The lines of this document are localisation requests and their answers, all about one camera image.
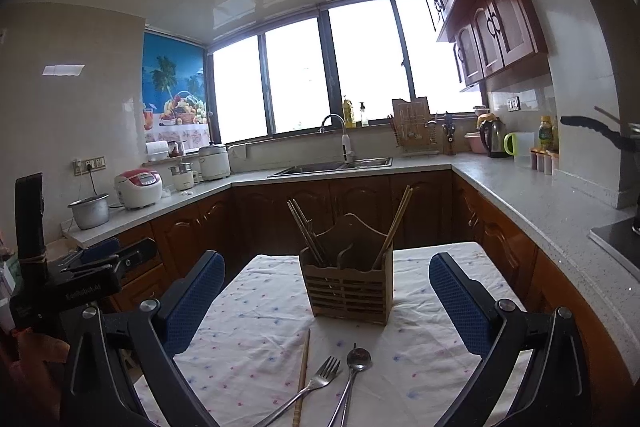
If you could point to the pink bowl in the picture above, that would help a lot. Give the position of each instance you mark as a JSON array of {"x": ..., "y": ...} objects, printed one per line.
[{"x": 475, "y": 143}]

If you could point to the steel electric kettle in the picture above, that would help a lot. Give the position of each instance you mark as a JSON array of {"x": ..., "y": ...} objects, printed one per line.
[{"x": 494, "y": 137}]

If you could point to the black induction cooktop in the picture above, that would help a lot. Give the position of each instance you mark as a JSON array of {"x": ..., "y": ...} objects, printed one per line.
[{"x": 617, "y": 247}]

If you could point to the metal inner pot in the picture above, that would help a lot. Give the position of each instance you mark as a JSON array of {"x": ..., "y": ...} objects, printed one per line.
[{"x": 90, "y": 212}]

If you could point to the red and white rice cooker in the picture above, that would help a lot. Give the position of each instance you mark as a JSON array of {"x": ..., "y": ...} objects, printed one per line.
[{"x": 137, "y": 189}]

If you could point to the tropical fruit wall poster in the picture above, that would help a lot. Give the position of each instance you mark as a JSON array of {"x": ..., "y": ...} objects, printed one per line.
[{"x": 175, "y": 82}]

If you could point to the white-base kitchen faucet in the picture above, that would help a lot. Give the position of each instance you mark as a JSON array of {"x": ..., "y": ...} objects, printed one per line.
[{"x": 345, "y": 142}]

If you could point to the white round rice cooker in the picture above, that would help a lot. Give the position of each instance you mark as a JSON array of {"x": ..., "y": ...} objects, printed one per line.
[{"x": 215, "y": 162}]

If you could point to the grey stone countertop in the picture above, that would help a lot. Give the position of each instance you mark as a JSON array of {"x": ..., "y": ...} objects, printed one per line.
[{"x": 525, "y": 192}]

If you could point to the double wall outlet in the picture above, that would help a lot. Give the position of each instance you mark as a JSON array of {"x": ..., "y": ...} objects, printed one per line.
[{"x": 90, "y": 164}]

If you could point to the kitchen window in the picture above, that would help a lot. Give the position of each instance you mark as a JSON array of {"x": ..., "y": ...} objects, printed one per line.
[{"x": 300, "y": 82}]

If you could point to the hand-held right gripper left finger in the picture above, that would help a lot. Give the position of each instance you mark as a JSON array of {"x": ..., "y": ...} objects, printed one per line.
[{"x": 195, "y": 297}]

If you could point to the wooden chopstick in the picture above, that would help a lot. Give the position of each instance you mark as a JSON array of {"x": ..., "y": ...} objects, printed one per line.
[
  {"x": 311, "y": 232},
  {"x": 391, "y": 224},
  {"x": 303, "y": 372},
  {"x": 398, "y": 219},
  {"x": 303, "y": 232}
]

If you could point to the steel spoon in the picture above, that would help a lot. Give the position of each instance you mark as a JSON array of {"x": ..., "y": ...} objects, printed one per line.
[{"x": 359, "y": 359}]

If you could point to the person's left forearm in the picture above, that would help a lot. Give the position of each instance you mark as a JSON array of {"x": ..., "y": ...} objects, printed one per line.
[{"x": 30, "y": 377}]

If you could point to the yellow dish soap bottle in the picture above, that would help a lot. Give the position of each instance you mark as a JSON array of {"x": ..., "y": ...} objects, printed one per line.
[{"x": 349, "y": 112}]

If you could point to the steel fork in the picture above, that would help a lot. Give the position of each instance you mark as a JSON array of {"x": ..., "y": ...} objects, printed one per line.
[{"x": 320, "y": 374}]

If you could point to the small spice jar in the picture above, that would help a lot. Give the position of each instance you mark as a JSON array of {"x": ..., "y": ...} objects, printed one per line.
[
  {"x": 553, "y": 165},
  {"x": 535, "y": 162},
  {"x": 544, "y": 164}
]

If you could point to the steel kitchen sink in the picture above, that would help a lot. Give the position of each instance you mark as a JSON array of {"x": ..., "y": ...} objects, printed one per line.
[{"x": 330, "y": 167}]

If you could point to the wooden utensil holder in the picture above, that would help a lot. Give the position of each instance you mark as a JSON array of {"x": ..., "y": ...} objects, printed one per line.
[{"x": 345, "y": 292}]

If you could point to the yellow-green bottle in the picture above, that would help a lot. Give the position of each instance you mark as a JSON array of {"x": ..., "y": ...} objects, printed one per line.
[{"x": 546, "y": 134}]

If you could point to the small white appliance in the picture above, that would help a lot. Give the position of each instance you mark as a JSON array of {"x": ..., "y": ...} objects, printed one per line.
[{"x": 181, "y": 177}]

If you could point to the wooden cutting board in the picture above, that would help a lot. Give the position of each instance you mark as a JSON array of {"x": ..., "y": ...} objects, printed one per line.
[{"x": 411, "y": 112}]

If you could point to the clear soap dispenser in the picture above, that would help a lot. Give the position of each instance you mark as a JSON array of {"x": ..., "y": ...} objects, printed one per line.
[{"x": 364, "y": 117}]

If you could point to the white floral tablecloth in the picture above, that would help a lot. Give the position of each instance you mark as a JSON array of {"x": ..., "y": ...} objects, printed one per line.
[{"x": 260, "y": 307}]

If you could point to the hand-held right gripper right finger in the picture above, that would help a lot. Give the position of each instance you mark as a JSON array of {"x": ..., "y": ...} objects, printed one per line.
[{"x": 457, "y": 302}]

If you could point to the dish drying rack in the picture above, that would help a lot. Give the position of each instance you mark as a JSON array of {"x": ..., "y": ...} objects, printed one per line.
[{"x": 415, "y": 137}]

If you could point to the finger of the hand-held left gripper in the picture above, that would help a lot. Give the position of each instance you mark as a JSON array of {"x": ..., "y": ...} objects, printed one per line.
[
  {"x": 135, "y": 254},
  {"x": 100, "y": 249}
]

